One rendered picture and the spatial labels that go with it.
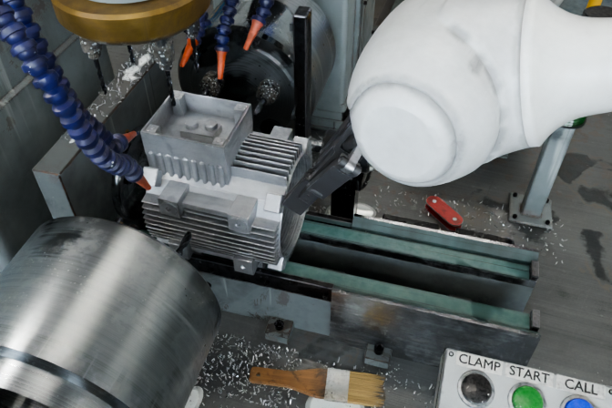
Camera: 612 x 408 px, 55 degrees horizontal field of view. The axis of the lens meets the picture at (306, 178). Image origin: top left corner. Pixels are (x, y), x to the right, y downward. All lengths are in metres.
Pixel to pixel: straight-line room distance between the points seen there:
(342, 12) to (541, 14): 0.79
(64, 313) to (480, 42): 0.44
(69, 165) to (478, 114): 0.56
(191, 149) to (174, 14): 0.19
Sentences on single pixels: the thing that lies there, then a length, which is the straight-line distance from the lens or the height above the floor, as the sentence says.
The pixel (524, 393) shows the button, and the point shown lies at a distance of 0.66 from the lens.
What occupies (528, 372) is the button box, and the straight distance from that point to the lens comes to 0.67.
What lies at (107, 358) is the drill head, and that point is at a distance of 0.60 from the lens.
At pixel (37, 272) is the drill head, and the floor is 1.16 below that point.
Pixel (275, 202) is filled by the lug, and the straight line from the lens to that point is 0.76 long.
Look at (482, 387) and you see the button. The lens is 0.65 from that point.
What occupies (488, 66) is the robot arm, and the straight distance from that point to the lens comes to 0.37.
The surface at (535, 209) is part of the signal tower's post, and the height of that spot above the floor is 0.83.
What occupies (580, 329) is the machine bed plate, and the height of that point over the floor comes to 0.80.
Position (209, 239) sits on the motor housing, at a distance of 0.83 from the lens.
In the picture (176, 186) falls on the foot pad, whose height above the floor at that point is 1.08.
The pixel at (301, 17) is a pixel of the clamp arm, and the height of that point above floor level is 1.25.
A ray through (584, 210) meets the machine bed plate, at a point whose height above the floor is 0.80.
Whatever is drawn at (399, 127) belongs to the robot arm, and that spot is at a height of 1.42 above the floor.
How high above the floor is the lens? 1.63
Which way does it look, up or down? 43 degrees down
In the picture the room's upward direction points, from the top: straight up
